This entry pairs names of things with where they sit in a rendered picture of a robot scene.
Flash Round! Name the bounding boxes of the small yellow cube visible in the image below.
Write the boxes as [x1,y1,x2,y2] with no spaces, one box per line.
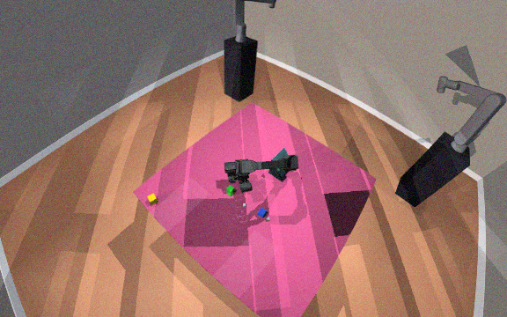
[148,194,158,205]

